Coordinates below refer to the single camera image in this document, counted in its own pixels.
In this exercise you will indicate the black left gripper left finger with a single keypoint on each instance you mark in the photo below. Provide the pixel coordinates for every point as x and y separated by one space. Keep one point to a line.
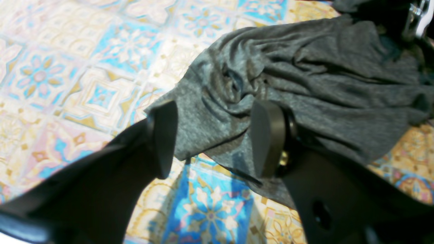
91 201

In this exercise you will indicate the grey t-shirt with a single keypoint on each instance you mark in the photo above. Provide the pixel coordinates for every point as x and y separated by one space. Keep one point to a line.
354 85

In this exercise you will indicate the patterned tablecloth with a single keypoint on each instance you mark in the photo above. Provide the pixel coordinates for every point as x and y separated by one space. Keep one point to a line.
77 73

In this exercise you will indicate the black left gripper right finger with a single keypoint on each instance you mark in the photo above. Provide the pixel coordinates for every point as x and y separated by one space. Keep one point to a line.
339 201

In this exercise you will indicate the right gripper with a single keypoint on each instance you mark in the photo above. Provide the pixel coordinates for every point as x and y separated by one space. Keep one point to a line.
419 17

